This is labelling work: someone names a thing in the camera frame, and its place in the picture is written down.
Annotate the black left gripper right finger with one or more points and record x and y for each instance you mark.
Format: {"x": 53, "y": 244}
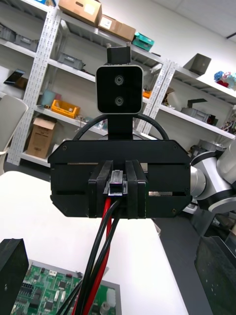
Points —
{"x": 218, "y": 278}

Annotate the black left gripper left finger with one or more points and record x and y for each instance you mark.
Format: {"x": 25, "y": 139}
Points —
{"x": 11, "y": 270}

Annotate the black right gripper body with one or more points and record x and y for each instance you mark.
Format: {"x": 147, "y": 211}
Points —
{"x": 68, "y": 182}

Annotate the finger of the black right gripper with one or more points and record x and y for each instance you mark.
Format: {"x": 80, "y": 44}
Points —
{"x": 94, "y": 199}
{"x": 137, "y": 199}

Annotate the pale grey chair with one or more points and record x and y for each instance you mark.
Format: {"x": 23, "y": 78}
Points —
{"x": 11, "y": 123}

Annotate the white metal shelf with goods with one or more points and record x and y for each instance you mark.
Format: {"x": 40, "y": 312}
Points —
{"x": 66, "y": 81}
{"x": 196, "y": 115}

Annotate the green circuit board grey frame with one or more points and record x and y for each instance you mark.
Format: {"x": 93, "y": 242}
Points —
{"x": 44, "y": 290}

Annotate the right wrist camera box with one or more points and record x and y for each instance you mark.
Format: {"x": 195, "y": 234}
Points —
{"x": 119, "y": 89}

